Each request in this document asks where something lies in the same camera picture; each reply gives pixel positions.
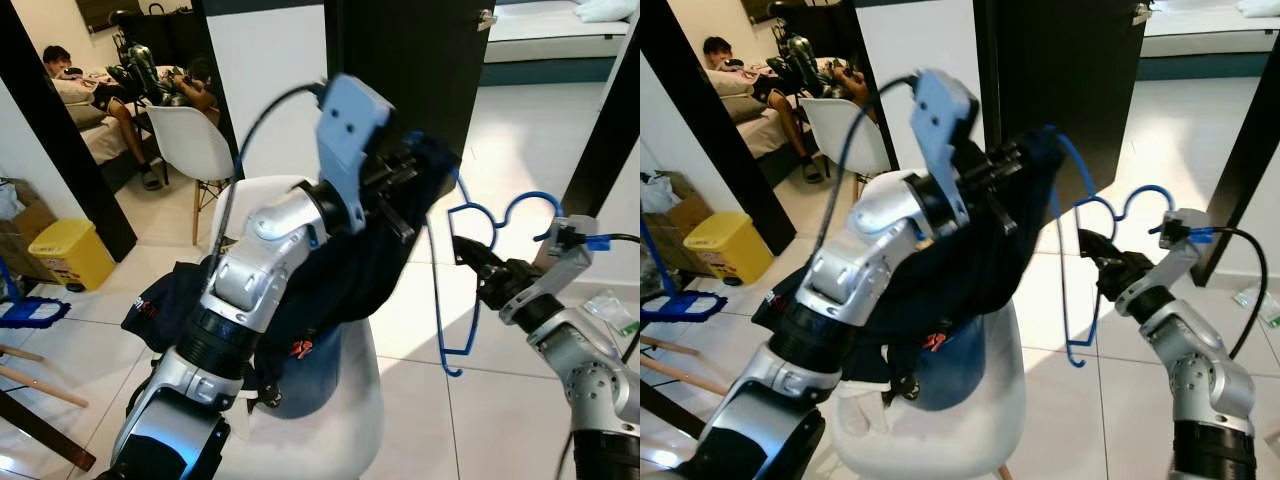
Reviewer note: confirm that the blue flat mop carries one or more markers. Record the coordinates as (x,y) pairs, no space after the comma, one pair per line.
(690,305)
(30,312)

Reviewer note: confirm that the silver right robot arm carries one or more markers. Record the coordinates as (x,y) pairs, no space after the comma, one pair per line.
(590,380)
(1200,370)

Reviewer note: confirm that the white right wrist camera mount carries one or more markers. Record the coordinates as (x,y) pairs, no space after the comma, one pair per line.
(560,265)
(1180,255)

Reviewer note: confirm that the black door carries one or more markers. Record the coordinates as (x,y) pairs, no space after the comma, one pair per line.
(1060,80)
(430,70)

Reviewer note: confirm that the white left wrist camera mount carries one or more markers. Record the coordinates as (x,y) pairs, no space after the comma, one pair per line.
(940,110)
(350,125)

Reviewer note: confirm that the seated person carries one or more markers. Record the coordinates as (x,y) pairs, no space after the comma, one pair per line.
(715,50)
(58,60)

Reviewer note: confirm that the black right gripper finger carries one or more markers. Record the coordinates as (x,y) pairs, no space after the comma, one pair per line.
(476,254)
(1104,275)
(479,280)
(1102,247)

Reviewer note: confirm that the white plastic shell chair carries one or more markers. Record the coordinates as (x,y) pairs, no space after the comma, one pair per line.
(970,440)
(340,440)
(50,389)
(690,380)
(840,135)
(190,145)

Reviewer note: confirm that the blue plastic hanger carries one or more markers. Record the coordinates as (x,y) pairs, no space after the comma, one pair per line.
(436,300)
(1062,300)

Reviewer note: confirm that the navy blue garment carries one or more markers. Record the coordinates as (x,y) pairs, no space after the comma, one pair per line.
(370,280)
(960,280)

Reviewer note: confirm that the white bed mattress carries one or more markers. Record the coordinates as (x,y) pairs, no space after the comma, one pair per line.
(560,30)
(1210,30)

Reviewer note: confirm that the brown cardboard box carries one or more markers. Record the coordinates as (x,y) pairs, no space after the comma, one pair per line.
(30,225)
(690,215)

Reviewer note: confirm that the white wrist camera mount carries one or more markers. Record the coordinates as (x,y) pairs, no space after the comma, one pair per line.
(350,125)
(1180,255)
(560,265)
(940,110)

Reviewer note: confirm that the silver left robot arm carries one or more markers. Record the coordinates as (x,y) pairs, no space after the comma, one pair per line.
(240,290)
(850,280)

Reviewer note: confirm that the clear plastic bag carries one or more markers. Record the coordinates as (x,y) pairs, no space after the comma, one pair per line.
(1262,305)
(610,310)

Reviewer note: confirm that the yellow plastic bin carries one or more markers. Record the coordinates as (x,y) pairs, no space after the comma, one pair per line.
(70,255)
(725,245)

